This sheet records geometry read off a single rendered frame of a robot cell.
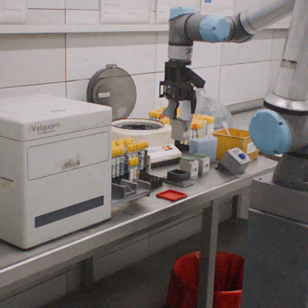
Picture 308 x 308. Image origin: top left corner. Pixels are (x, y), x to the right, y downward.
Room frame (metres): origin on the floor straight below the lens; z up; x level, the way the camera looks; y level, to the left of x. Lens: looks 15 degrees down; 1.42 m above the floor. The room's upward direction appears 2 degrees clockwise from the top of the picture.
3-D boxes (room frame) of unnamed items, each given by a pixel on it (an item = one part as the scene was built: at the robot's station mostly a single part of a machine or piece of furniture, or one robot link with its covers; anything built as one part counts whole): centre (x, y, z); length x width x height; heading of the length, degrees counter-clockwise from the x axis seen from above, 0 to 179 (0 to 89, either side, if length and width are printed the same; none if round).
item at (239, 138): (2.05, -0.30, 0.93); 0.13 x 0.13 x 0.10; 55
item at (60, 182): (1.37, 0.29, 1.03); 0.31 x 0.27 x 0.30; 140
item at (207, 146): (1.93, -0.17, 0.92); 0.10 x 0.07 x 0.10; 132
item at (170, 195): (1.58, -0.06, 0.88); 0.07 x 0.07 x 0.01; 50
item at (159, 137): (2.03, 0.05, 0.94); 0.30 x 0.24 x 0.12; 41
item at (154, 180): (1.65, 0.05, 0.93); 0.17 x 0.09 x 0.11; 141
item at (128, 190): (1.46, 0.10, 0.92); 0.21 x 0.07 x 0.05; 140
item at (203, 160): (1.83, -0.16, 0.91); 0.05 x 0.04 x 0.07; 50
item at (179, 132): (1.72, -0.08, 1.05); 0.05 x 0.04 x 0.06; 51
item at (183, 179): (1.72, -0.08, 0.89); 0.09 x 0.05 x 0.04; 51
